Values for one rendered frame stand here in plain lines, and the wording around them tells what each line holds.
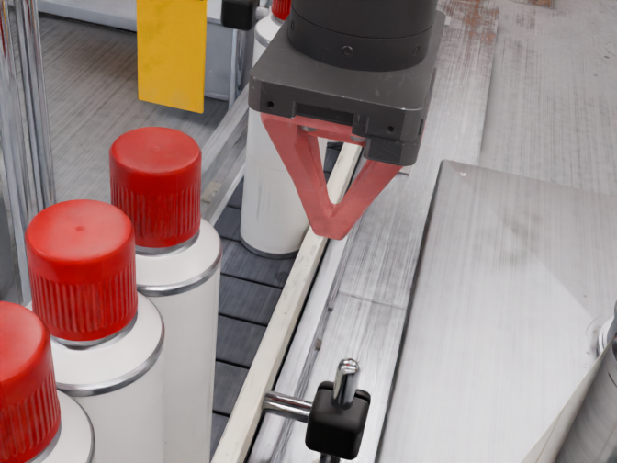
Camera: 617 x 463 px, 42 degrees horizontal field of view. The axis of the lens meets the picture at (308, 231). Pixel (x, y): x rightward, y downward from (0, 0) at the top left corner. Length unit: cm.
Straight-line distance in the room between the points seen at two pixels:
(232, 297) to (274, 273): 4
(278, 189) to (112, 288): 29
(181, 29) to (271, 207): 22
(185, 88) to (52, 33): 65
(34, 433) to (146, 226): 9
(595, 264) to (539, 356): 12
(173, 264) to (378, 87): 10
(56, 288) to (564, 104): 80
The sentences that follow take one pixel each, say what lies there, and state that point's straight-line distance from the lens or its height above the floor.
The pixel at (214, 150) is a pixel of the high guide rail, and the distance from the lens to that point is 53.
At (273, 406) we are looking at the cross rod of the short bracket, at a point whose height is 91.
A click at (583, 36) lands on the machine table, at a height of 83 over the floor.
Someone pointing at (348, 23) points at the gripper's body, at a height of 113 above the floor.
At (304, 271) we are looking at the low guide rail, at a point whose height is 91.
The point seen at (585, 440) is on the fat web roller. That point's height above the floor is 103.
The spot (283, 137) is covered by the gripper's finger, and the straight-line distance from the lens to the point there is 34.
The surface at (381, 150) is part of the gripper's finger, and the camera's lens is 30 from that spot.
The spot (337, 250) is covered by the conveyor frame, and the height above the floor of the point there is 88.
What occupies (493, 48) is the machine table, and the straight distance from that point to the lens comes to 109.
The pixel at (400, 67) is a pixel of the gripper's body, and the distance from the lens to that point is 32.
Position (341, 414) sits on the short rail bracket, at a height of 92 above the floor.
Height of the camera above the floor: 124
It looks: 37 degrees down
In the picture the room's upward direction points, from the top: 8 degrees clockwise
